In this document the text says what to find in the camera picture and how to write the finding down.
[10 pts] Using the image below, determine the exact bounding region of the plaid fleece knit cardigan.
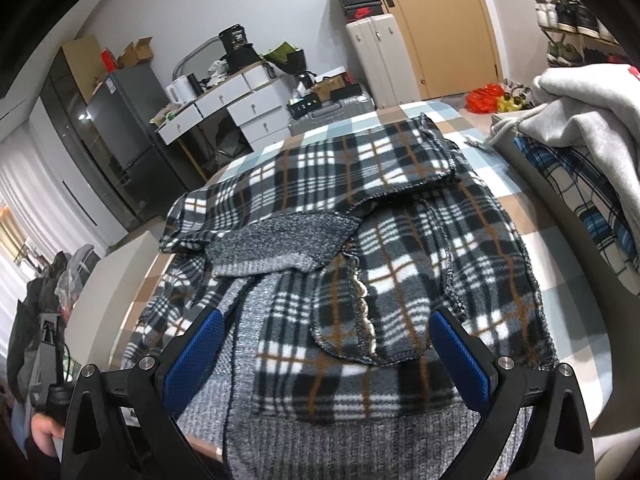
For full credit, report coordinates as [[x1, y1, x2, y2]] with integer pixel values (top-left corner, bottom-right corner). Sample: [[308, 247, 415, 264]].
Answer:
[[119, 112, 559, 480]]

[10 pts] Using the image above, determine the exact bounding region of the person left hand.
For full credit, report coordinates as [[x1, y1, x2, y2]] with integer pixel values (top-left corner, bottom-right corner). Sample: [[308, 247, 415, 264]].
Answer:
[[30, 413, 65, 457]]

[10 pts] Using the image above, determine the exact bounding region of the checked bed sheet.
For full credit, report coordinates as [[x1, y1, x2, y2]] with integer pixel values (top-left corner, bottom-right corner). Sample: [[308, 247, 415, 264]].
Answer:
[[106, 98, 614, 461]]

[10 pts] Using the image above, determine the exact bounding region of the blue plaid shirt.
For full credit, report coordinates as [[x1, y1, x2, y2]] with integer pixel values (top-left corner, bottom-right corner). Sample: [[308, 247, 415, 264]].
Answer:
[[513, 134, 639, 292]]

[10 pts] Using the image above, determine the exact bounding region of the orange plastic bag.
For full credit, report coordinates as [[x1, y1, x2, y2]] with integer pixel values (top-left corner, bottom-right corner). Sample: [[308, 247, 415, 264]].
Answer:
[[465, 84, 504, 114]]

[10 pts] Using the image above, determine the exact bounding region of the dark grey refrigerator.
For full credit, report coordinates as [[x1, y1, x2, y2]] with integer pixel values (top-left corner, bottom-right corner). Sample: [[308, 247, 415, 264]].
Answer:
[[87, 64, 202, 219]]

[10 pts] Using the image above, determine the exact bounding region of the white electric kettle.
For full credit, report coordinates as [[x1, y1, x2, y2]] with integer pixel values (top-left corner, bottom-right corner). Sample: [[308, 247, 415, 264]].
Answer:
[[166, 76, 196, 106]]

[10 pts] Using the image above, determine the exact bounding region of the white drawer desk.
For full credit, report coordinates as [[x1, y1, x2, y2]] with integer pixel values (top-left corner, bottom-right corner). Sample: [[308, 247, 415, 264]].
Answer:
[[157, 62, 293, 151]]

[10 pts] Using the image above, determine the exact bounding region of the grey hoodie sweatshirt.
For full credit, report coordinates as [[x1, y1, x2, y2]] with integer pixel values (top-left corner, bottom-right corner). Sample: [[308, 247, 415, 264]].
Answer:
[[485, 63, 639, 240]]

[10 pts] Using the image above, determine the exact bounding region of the silver aluminium suitcase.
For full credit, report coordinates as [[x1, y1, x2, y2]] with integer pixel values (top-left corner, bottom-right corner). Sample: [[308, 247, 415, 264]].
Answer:
[[288, 92, 375, 136]]

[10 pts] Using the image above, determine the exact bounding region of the oval mirror on desk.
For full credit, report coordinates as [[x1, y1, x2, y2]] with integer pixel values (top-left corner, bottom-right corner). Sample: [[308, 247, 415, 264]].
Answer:
[[171, 36, 226, 81]]

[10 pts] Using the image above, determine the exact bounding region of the brown cardboard box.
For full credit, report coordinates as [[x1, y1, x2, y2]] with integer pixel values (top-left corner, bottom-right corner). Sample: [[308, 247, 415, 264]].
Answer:
[[117, 37, 154, 68]]

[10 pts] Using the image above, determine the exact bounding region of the white tall cabinet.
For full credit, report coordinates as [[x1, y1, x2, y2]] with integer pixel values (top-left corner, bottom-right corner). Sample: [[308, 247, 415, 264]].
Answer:
[[346, 14, 421, 108]]

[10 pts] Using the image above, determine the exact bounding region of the shoe rack with shoes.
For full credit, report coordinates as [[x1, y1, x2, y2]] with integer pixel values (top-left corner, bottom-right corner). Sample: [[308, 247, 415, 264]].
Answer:
[[534, 0, 630, 67]]

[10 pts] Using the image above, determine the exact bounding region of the wooden door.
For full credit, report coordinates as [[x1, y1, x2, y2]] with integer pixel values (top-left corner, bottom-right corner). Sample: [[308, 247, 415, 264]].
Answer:
[[384, 0, 502, 99]]

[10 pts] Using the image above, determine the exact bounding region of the black shoe box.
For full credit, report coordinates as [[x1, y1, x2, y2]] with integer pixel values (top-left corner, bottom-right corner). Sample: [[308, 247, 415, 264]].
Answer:
[[337, 0, 384, 22]]

